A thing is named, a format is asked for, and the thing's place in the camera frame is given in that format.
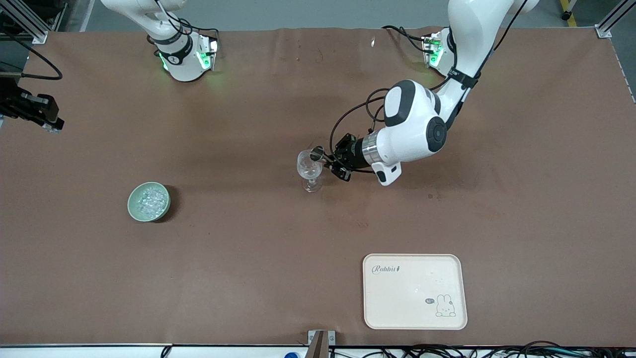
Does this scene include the clear stemmed wine glass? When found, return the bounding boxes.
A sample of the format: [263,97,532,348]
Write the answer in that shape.
[297,149,323,193]

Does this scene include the clear ice cubes heap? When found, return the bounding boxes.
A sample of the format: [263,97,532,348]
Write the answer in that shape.
[134,186,167,218]

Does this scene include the green ceramic bowl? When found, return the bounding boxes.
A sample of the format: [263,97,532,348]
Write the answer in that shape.
[127,181,171,223]

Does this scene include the brown table cover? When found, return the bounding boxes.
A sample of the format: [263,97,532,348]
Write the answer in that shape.
[0,27,636,347]

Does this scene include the cream rabbit print tray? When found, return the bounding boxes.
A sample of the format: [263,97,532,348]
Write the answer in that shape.
[362,254,468,331]

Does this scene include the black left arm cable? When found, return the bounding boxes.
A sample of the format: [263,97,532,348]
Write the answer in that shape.
[329,0,520,175]

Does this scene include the aluminium extrusion frame post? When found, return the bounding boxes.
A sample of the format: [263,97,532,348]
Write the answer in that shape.
[595,0,636,39]
[0,0,50,44]

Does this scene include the black arm base cable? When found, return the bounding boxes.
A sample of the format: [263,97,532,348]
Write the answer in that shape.
[382,25,429,53]

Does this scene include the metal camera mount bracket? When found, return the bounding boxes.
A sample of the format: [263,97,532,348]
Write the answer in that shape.
[307,330,336,358]

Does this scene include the black cable bundle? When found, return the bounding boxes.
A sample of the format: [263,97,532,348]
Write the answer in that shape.
[330,341,636,358]

